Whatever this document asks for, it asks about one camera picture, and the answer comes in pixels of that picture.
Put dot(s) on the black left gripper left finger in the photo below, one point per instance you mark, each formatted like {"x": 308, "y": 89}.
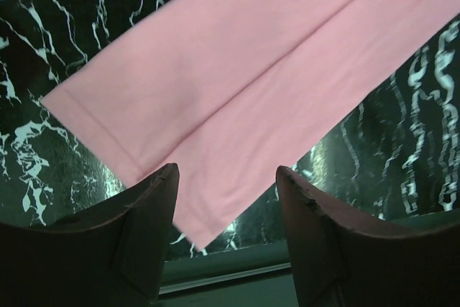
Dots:
{"x": 111, "y": 254}

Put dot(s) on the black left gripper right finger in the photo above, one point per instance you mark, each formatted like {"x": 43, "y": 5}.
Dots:
{"x": 342, "y": 256}

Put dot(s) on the pink t shirt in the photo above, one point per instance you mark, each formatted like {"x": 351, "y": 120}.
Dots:
{"x": 232, "y": 89}

